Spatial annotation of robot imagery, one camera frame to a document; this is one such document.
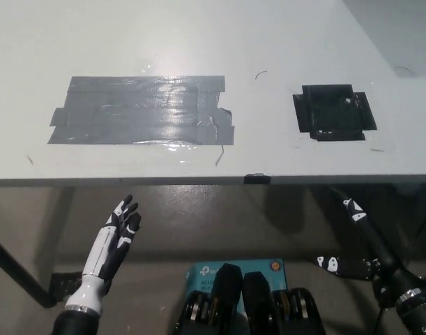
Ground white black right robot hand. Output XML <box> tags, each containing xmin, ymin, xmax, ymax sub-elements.
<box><xmin>316</xmin><ymin>187</ymin><xmax>426</xmax><ymax>304</ymax></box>

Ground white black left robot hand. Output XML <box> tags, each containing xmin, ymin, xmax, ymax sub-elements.
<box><xmin>63</xmin><ymin>194</ymin><xmax>143</xmax><ymax>315</ymax></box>

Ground black robot body blocks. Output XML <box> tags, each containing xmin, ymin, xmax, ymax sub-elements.
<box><xmin>173</xmin><ymin>263</ymin><xmax>327</xmax><ymax>335</ymax></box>

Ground black table leg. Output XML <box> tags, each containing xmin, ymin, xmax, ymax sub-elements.
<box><xmin>0</xmin><ymin>232</ymin><xmax>55</xmax><ymax>309</ymax></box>

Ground teal router box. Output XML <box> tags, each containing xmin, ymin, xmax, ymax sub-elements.
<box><xmin>183</xmin><ymin>258</ymin><xmax>289</xmax><ymax>293</ymax></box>

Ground black tape square patch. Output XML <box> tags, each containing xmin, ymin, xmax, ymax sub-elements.
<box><xmin>291</xmin><ymin>84</ymin><xmax>379</xmax><ymax>142</ymax></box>

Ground black cable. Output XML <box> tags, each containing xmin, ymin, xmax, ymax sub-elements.
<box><xmin>370</xmin><ymin>301</ymin><xmax>386</xmax><ymax>335</ymax></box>

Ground grey duct tape patch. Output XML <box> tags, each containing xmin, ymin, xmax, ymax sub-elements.
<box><xmin>46</xmin><ymin>75</ymin><xmax>236</xmax><ymax>147</ymax></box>

